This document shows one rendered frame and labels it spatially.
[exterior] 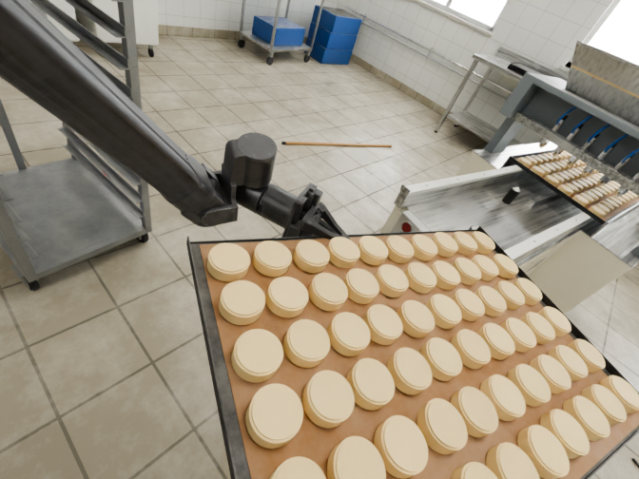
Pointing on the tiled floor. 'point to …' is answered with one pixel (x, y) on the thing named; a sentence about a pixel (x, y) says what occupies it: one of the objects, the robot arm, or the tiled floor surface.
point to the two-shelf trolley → (274, 35)
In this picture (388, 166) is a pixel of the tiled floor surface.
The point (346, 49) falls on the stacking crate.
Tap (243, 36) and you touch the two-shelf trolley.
